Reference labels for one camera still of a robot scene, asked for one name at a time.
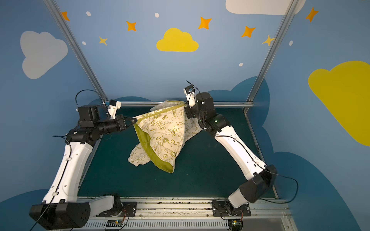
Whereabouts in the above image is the left aluminium frame post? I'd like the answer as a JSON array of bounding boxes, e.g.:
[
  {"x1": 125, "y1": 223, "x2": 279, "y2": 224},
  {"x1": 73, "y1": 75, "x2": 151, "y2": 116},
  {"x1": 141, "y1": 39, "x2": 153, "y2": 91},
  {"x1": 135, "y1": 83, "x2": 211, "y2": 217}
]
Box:
[{"x1": 43, "y1": 0, "x2": 109, "y2": 106}]

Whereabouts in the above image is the white green printed jacket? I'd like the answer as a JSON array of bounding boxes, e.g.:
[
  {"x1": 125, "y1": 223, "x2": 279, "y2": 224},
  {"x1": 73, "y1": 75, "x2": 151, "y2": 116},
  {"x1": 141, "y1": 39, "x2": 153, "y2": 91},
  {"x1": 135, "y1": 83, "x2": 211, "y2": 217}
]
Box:
[{"x1": 128, "y1": 101, "x2": 202, "y2": 173}]

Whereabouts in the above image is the right aluminium frame post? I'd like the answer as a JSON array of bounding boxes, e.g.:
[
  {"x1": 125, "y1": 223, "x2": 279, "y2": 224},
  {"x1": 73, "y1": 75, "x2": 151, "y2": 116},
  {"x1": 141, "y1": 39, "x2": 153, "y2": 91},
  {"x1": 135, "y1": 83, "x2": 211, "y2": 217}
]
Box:
[{"x1": 243, "y1": 0, "x2": 300, "y2": 116}]

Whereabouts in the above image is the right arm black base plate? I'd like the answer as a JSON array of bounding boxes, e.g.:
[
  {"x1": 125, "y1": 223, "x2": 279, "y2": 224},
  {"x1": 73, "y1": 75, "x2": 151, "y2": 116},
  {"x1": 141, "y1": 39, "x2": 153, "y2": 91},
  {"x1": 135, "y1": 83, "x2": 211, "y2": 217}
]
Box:
[{"x1": 211, "y1": 200, "x2": 251, "y2": 217}]

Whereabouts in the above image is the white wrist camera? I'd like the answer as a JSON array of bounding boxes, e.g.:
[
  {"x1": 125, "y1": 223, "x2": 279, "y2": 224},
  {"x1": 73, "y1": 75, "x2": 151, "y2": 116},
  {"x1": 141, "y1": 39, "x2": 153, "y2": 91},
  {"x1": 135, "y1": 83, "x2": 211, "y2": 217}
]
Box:
[
  {"x1": 108, "y1": 100, "x2": 121, "y2": 119},
  {"x1": 184, "y1": 85, "x2": 197, "y2": 107}
]

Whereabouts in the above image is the rear horizontal aluminium frame bar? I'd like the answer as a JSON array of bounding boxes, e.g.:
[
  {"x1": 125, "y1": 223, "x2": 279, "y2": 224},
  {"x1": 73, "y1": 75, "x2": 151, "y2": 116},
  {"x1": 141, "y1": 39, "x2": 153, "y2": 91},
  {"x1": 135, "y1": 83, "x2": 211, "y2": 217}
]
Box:
[{"x1": 102, "y1": 100, "x2": 254, "y2": 109}]

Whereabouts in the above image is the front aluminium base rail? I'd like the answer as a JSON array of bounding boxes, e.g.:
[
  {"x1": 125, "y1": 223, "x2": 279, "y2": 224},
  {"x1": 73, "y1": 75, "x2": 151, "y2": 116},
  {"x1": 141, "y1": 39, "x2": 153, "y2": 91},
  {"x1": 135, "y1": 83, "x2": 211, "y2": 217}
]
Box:
[{"x1": 81, "y1": 197, "x2": 298, "y2": 231}]

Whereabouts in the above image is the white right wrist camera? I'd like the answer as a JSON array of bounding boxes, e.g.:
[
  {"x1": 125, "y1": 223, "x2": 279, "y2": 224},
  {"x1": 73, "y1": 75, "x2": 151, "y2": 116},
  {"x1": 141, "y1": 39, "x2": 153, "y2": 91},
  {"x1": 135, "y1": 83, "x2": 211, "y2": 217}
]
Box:
[{"x1": 184, "y1": 85, "x2": 197, "y2": 107}]

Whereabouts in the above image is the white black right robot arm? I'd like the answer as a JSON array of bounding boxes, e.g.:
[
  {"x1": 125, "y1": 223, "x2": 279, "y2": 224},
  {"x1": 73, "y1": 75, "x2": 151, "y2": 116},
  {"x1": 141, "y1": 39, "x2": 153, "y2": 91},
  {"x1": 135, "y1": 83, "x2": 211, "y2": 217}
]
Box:
[{"x1": 184, "y1": 86, "x2": 299, "y2": 211}]

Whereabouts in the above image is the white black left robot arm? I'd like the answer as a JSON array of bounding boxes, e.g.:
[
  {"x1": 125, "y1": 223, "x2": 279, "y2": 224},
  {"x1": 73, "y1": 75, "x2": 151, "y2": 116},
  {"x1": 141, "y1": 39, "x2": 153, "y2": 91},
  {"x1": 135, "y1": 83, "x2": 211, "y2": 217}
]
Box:
[{"x1": 29, "y1": 100, "x2": 137, "y2": 231}]

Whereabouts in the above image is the aluminium frame post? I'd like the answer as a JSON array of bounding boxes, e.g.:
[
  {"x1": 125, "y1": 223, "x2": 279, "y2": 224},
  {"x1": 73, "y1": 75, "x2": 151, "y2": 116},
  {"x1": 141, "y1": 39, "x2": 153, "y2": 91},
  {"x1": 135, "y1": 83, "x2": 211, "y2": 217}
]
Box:
[
  {"x1": 243, "y1": 0, "x2": 300, "y2": 116},
  {"x1": 43, "y1": 0, "x2": 109, "y2": 106}
]

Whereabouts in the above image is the right table edge rail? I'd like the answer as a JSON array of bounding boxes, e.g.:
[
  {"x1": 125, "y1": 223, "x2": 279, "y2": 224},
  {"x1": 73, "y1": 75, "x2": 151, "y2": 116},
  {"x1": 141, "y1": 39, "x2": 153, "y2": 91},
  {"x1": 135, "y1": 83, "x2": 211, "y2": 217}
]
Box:
[{"x1": 244, "y1": 112, "x2": 279, "y2": 199}]

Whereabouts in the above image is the right small circuit board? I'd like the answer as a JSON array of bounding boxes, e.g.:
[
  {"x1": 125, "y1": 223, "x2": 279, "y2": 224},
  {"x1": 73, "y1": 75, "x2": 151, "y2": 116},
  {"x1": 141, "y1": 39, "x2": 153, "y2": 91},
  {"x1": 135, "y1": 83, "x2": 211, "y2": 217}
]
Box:
[{"x1": 227, "y1": 219, "x2": 243, "y2": 231}]

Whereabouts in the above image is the small circuit board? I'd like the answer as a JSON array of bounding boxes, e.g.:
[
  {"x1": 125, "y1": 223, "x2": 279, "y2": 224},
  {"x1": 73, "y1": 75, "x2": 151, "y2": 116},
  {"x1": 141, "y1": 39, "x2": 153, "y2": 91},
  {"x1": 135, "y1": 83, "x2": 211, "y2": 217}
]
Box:
[
  {"x1": 227, "y1": 219, "x2": 243, "y2": 231},
  {"x1": 105, "y1": 220, "x2": 124, "y2": 230}
]

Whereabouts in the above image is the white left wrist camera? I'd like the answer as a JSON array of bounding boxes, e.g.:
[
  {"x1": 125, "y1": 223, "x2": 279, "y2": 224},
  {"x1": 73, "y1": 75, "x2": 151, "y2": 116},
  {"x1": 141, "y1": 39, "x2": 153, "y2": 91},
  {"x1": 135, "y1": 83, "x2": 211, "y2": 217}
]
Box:
[{"x1": 108, "y1": 100, "x2": 121, "y2": 119}]

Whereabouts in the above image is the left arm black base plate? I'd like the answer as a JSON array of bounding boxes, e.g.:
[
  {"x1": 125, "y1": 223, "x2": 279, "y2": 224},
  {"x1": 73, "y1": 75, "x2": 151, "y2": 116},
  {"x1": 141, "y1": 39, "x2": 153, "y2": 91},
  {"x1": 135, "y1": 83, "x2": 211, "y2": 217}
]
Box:
[{"x1": 96, "y1": 202, "x2": 137, "y2": 218}]

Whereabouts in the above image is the left small circuit board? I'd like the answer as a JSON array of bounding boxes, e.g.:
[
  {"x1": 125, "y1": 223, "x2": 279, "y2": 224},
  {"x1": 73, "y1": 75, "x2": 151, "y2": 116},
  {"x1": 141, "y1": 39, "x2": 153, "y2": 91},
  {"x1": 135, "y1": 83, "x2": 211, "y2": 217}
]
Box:
[{"x1": 105, "y1": 220, "x2": 124, "y2": 230}]

